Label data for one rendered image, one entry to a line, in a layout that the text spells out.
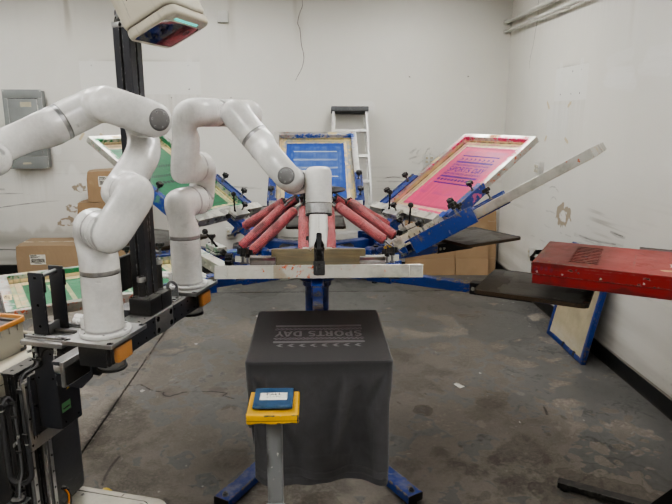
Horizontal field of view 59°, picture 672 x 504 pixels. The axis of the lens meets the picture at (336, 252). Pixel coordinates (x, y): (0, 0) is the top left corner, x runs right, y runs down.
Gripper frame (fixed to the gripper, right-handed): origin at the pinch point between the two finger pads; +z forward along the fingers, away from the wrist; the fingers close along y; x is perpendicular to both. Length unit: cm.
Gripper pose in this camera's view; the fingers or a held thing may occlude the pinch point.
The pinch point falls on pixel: (319, 268)
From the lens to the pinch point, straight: 167.9
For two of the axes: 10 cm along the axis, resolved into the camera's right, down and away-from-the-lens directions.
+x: 10.0, -0.1, 0.4
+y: 0.4, -0.4, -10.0
